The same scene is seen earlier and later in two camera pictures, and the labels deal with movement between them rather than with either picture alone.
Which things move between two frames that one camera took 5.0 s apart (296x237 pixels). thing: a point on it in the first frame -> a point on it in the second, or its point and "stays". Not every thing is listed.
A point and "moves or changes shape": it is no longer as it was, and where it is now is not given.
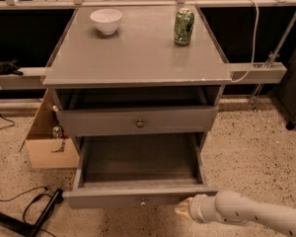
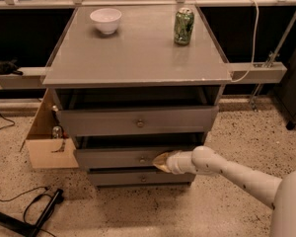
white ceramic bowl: x=107 y=20 stays
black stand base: x=24 y=227 stays
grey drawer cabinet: x=139 y=105 stays
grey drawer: x=138 y=171 moves or changes shape
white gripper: x=195 y=207 -> x=174 y=164
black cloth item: x=5 y=67 stays
